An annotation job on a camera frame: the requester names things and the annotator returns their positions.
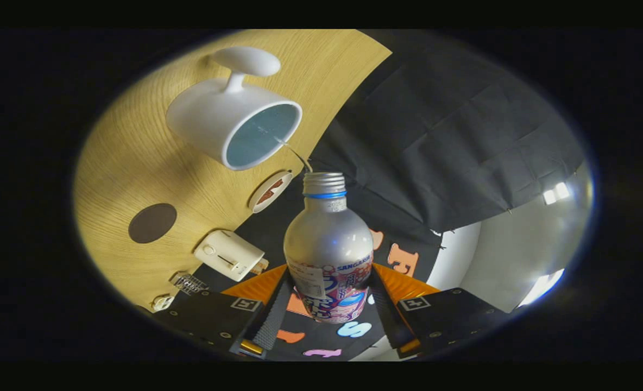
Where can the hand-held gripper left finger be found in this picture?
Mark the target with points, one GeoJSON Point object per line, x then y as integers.
{"type": "Point", "coordinates": [275, 317]}

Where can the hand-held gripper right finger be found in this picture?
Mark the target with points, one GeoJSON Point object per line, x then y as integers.
{"type": "Point", "coordinates": [389, 320]}

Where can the silver juice bottle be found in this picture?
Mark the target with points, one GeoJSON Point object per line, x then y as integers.
{"type": "Point", "coordinates": [327, 244]}

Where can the brown round coaster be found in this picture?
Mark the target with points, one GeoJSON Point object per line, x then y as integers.
{"type": "Point", "coordinates": [152, 223]}

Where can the white cup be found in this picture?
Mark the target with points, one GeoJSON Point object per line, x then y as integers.
{"type": "Point", "coordinates": [207, 117]}

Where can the brown toast slice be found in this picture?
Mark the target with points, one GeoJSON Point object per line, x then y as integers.
{"type": "Point", "coordinates": [260, 266]}

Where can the white toaster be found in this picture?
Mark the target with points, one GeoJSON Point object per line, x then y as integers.
{"type": "Point", "coordinates": [226, 252]}

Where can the white divided dish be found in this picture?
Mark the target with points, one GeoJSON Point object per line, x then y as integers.
{"type": "Point", "coordinates": [163, 303]}

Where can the white round plate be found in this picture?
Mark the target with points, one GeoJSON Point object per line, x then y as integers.
{"type": "Point", "coordinates": [256, 203]}

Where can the brown meat piece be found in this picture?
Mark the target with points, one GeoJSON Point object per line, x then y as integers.
{"type": "Point", "coordinates": [264, 196]}
{"type": "Point", "coordinates": [276, 184]}

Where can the ceiling light panel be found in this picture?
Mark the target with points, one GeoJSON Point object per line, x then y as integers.
{"type": "Point", "coordinates": [556, 193]}

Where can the wooden table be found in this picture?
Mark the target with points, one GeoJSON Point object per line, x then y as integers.
{"type": "Point", "coordinates": [137, 157]}

